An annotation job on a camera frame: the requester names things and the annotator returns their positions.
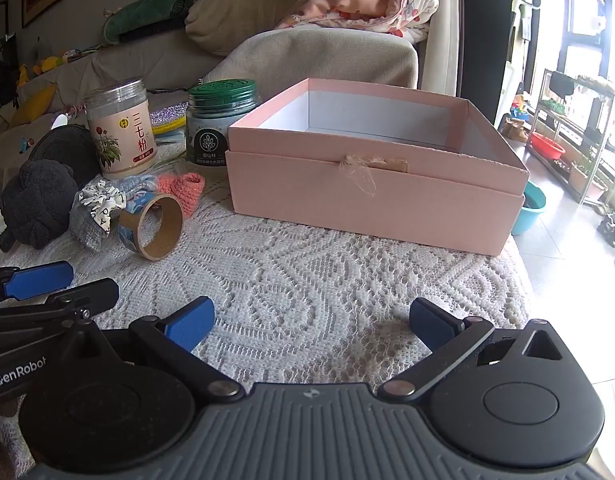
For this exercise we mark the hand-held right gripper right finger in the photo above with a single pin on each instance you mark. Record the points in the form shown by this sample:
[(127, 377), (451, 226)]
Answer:
[(431, 324)]

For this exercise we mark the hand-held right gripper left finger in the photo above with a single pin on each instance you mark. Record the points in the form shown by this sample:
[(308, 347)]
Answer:
[(192, 324)]

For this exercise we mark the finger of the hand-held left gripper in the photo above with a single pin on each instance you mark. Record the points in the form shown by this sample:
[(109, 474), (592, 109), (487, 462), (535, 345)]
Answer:
[(37, 280), (82, 292)]

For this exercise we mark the dark grey plush toy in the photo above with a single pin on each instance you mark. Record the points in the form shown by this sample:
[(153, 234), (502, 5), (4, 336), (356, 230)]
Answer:
[(37, 200)]

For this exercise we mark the pink cardboard box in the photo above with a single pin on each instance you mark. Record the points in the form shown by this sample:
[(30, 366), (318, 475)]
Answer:
[(362, 200)]

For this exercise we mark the glittery sponge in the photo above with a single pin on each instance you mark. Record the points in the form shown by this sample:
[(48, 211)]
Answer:
[(170, 112)]

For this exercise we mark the grey sock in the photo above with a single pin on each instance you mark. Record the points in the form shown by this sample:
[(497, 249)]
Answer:
[(87, 234)]

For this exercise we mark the cardboard tape roll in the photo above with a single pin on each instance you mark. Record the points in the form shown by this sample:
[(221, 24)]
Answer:
[(129, 235)]

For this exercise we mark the white patterned scrunchie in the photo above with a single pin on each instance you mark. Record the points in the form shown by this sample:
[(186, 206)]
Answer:
[(99, 200)]

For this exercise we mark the light blue knitted sock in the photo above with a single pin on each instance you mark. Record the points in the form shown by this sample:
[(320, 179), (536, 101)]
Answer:
[(137, 183)]

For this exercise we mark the white lace tablecloth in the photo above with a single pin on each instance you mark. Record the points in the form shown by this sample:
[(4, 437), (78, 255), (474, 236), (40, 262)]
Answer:
[(307, 280)]

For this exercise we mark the pink knitted sock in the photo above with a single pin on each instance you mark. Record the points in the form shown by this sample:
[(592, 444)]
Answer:
[(182, 190)]

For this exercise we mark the black knitted hat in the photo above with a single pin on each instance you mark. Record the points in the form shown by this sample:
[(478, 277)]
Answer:
[(67, 147)]

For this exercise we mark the teal plastic basin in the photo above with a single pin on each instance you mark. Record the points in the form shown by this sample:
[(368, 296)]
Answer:
[(530, 210)]

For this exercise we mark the white labelled powder jar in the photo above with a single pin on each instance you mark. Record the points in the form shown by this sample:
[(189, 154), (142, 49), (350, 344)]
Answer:
[(119, 135)]

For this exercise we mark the yellow cushion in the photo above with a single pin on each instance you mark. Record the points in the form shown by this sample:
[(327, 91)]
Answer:
[(34, 105)]

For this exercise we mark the green lid glass jar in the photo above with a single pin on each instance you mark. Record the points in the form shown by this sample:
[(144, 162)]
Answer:
[(212, 130)]

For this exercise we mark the black dumbbells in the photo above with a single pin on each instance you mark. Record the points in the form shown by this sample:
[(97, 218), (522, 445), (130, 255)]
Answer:
[(612, 227)]

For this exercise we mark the brown boots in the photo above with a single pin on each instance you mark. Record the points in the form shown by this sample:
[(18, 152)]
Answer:
[(516, 130)]

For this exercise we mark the red plastic basin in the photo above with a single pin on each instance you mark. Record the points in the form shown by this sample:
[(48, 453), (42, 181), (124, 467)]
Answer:
[(547, 146)]

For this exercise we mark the grey sofa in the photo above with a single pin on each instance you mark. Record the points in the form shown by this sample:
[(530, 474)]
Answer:
[(87, 70)]

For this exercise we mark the yellow plush toy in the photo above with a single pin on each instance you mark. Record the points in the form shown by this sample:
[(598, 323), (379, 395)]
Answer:
[(47, 64)]

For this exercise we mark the metal shelf rack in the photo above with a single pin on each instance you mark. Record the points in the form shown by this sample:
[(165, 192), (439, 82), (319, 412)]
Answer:
[(595, 125)]

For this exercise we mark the green plush toy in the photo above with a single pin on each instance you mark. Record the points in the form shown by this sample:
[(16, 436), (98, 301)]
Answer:
[(152, 12)]

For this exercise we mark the beige fleece blanket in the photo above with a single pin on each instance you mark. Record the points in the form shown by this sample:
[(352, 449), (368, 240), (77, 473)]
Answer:
[(312, 55)]

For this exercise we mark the beige pillow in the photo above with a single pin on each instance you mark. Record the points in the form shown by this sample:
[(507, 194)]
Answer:
[(242, 15)]

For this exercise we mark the pink printed blanket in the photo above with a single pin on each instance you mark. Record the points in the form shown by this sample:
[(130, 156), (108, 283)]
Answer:
[(357, 5)]

